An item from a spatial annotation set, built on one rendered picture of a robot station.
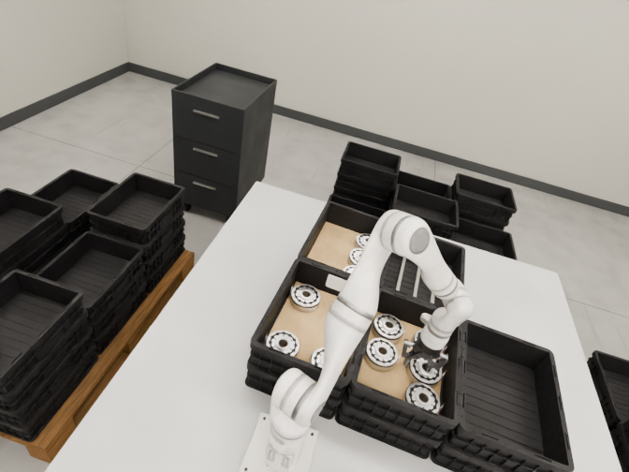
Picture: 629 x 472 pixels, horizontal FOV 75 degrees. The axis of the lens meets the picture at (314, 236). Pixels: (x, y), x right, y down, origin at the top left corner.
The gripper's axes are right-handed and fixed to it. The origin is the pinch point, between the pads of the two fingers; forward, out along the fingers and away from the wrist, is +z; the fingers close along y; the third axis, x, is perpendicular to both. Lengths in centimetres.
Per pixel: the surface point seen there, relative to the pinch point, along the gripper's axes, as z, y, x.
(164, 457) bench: 15, -59, -46
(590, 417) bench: 15, 67, 19
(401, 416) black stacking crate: -1.7, -2.8, -19.4
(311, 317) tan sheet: 2.3, -36.2, 5.1
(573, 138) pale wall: 25, 126, 342
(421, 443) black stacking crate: 8.2, 6.6, -18.9
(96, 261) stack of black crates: 47, -145, 29
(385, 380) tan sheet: 2.4, -8.1, -7.5
